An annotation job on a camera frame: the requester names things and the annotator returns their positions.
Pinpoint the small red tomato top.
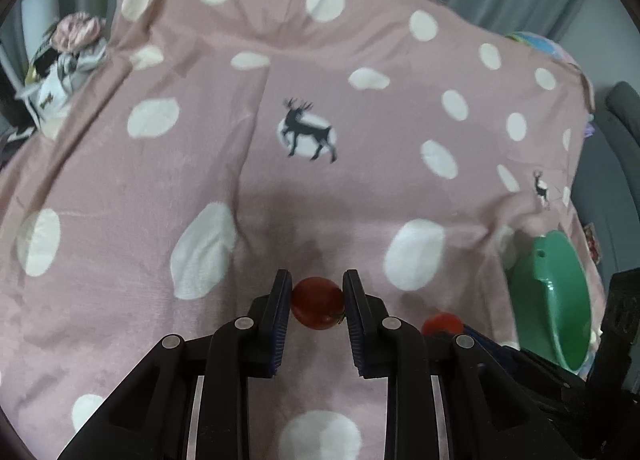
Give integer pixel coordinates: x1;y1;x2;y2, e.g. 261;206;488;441
421;313;464;336

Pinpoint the small red tomato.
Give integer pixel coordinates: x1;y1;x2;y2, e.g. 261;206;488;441
421;313;464;336
291;277;345;330

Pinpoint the green plastic basin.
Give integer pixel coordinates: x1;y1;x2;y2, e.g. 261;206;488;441
509;230;591;372

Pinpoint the red snack packet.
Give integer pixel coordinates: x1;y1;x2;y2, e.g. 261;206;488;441
582;223;602;265

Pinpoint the grey sofa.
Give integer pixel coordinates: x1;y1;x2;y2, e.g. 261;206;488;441
572;82;639;285

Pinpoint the colourful bedding under cloth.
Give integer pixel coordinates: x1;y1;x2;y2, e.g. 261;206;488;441
506;32;596;122

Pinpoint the pink polka dot tablecloth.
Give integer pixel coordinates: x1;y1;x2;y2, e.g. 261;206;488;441
1;0;588;459

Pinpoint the pile of clothes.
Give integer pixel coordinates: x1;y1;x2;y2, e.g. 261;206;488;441
15;11;107;131

